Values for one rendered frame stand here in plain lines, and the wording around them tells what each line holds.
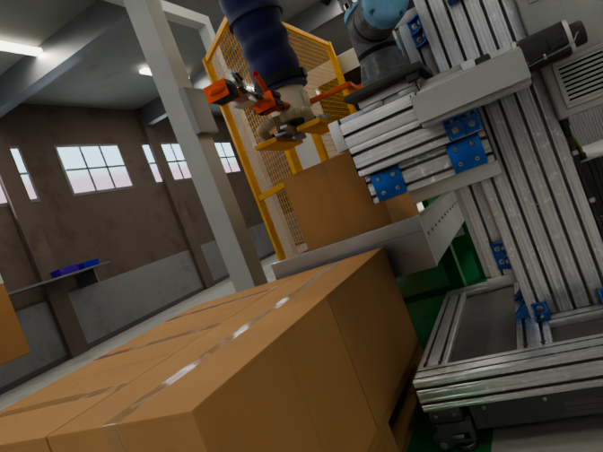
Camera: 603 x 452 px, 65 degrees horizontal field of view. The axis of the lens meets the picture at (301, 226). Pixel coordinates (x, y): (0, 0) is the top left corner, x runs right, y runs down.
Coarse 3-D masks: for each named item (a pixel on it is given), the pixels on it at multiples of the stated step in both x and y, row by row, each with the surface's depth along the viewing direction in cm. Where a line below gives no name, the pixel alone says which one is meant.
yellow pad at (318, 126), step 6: (312, 120) 180; (318, 120) 179; (324, 120) 185; (330, 120) 196; (300, 126) 182; (306, 126) 181; (312, 126) 184; (318, 126) 188; (324, 126) 194; (306, 132) 191; (312, 132) 197; (318, 132) 202; (324, 132) 209
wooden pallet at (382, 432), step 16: (416, 352) 176; (416, 368) 171; (400, 384) 154; (400, 400) 170; (416, 400) 165; (384, 416) 137; (400, 416) 159; (416, 416) 157; (384, 432) 133; (400, 432) 149; (384, 448) 130; (400, 448) 140
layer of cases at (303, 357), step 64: (384, 256) 180; (192, 320) 180; (256, 320) 131; (320, 320) 122; (384, 320) 160; (64, 384) 147; (128, 384) 113; (192, 384) 92; (256, 384) 92; (320, 384) 112; (384, 384) 144; (0, 448) 102; (64, 448) 92; (128, 448) 84; (192, 448) 78; (256, 448) 87; (320, 448) 104
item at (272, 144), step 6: (276, 138) 186; (282, 138) 192; (288, 138) 200; (258, 144) 188; (264, 144) 188; (270, 144) 188; (276, 144) 194; (282, 144) 199; (288, 144) 206; (294, 144) 213; (258, 150) 190; (264, 150) 195; (270, 150) 202; (276, 150) 208; (282, 150) 214
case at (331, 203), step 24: (312, 168) 203; (336, 168) 199; (288, 192) 209; (312, 192) 205; (336, 192) 201; (360, 192) 197; (312, 216) 207; (336, 216) 203; (360, 216) 199; (384, 216) 195; (408, 216) 223; (312, 240) 209; (336, 240) 204
